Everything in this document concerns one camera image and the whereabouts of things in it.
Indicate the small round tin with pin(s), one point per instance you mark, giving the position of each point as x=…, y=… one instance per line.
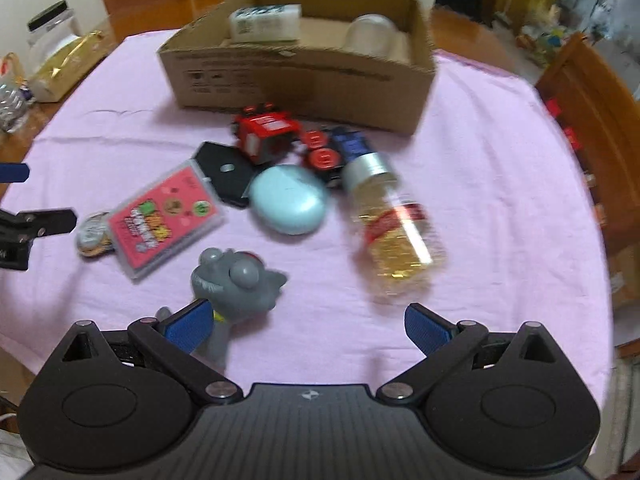
x=92, y=235

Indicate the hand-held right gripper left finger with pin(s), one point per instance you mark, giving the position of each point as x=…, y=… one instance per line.
x=189, y=326

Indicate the golden box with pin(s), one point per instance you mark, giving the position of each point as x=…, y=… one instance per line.
x=65, y=67

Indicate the pink card case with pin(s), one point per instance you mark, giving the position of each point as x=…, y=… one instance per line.
x=160, y=220

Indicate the silver capped clear bottle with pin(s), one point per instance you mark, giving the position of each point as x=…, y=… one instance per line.
x=395, y=232

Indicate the blue toy train car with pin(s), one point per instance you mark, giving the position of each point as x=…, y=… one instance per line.
x=345, y=147

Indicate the clear plastic bag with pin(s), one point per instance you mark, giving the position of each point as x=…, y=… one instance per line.
x=12, y=95

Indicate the black lidded clear container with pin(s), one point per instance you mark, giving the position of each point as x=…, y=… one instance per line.
x=52, y=27

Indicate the light blue oval case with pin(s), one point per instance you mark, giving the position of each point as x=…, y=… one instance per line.
x=292, y=200

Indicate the red toy train car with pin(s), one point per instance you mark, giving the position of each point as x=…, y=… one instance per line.
x=265, y=132

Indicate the pink tablecloth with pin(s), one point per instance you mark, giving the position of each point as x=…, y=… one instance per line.
x=500, y=185

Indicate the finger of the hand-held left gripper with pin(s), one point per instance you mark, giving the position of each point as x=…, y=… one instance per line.
x=45, y=221
x=12, y=172

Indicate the grey toy figure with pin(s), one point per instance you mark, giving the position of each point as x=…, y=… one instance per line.
x=235, y=285

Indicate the wooden chair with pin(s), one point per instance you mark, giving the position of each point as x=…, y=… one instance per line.
x=595, y=125

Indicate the white tissue packet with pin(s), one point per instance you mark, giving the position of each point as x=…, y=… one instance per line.
x=265, y=22

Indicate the brown cardboard box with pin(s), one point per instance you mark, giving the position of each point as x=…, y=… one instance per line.
x=300, y=80

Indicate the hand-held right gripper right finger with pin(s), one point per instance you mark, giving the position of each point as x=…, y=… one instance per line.
x=426, y=331

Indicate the black hexagonal plate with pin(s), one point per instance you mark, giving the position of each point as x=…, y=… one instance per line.
x=220, y=170

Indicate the clear glass jar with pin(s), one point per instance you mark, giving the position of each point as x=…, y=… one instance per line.
x=372, y=35

